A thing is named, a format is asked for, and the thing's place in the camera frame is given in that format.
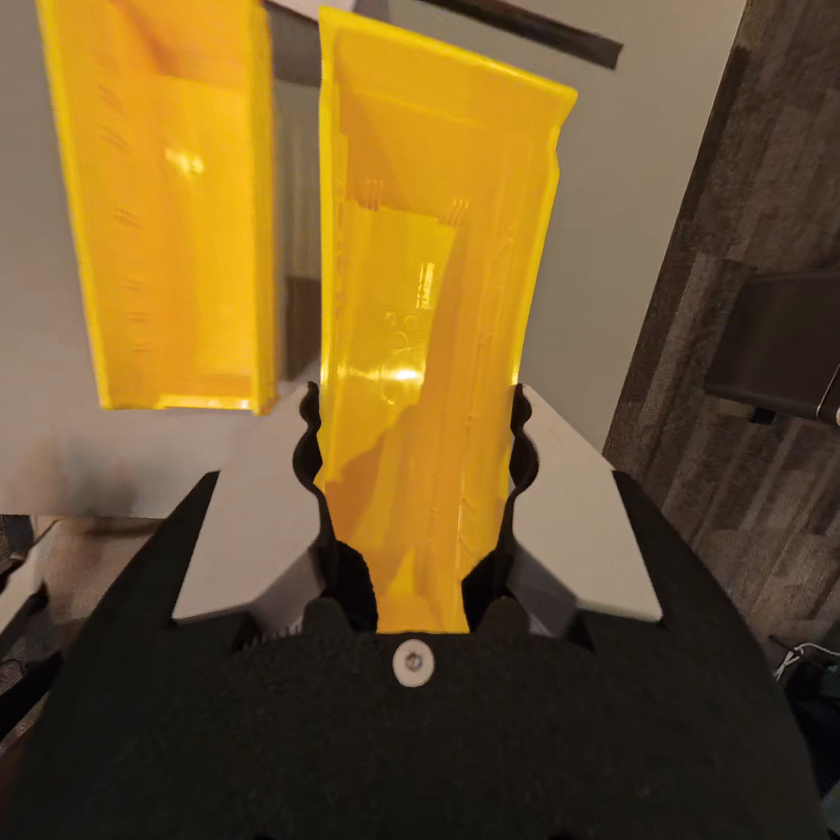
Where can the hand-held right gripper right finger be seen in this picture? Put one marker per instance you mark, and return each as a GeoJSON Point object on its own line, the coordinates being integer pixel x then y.
{"type": "Point", "coordinates": [577, 538]}

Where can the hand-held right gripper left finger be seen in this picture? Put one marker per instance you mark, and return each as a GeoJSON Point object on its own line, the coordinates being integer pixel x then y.
{"type": "Point", "coordinates": [256, 538]}

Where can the yellow plastic storage bin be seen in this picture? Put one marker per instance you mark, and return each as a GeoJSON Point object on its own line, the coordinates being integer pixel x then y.
{"type": "Point", "coordinates": [164, 229]}
{"type": "Point", "coordinates": [426, 295]}

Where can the grey desk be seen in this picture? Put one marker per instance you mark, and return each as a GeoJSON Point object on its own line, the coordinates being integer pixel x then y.
{"type": "Point", "coordinates": [623, 197]}

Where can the black tray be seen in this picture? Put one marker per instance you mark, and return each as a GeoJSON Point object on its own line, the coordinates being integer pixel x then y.
{"type": "Point", "coordinates": [774, 341]}

